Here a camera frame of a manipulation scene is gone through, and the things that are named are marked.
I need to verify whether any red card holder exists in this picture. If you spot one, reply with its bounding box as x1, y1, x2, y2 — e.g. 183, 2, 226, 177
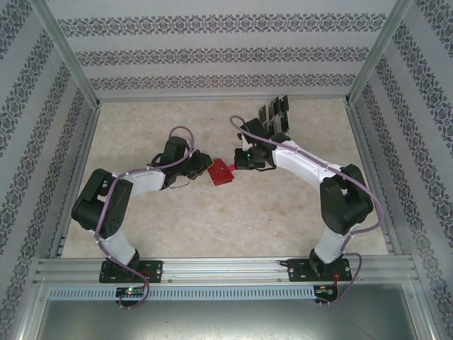
207, 158, 237, 187

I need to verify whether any left controller circuit board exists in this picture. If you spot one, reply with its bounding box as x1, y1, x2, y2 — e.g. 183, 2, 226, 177
115, 286, 146, 300

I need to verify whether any controller circuit board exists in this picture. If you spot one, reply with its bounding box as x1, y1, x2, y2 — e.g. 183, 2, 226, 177
115, 286, 146, 300
314, 284, 340, 302

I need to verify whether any grey metal panel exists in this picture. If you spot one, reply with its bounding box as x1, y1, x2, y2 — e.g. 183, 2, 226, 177
21, 283, 436, 340

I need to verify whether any right controller circuit board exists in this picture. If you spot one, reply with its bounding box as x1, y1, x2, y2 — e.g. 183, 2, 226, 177
314, 284, 340, 302

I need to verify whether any thin black left gripper cable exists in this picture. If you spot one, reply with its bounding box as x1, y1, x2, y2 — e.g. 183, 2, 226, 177
166, 176, 199, 191

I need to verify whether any aluminium back frame rail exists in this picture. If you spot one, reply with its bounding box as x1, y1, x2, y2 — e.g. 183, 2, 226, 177
97, 94, 350, 104

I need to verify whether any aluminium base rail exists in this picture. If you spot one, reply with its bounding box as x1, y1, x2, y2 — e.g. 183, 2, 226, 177
35, 257, 418, 284

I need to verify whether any aluminium side frame rail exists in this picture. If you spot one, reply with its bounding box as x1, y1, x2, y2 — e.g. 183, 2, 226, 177
345, 102, 403, 256
49, 102, 102, 259

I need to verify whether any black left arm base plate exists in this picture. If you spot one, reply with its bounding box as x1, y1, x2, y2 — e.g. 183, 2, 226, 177
100, 260, 164, 284

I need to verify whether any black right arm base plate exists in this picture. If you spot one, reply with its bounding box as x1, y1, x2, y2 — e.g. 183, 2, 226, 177
288, 258, 353, 283

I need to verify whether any grey slotted cable duct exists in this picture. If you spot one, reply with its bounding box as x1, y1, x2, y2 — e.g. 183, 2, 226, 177
47, 285, 316, 300

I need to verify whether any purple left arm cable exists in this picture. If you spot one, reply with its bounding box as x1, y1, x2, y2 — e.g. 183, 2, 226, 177
93, 125, 197, 308

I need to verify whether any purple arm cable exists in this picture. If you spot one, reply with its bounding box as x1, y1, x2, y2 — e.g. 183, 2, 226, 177
229, 115, 386, 308
93, 125, 197, 308

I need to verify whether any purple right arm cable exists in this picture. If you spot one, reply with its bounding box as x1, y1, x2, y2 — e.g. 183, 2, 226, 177
229, 115, 386, 308

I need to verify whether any aluminium frame post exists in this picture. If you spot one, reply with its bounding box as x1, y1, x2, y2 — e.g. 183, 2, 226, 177
33, 0, 102, 107
345, 0, 418, 106

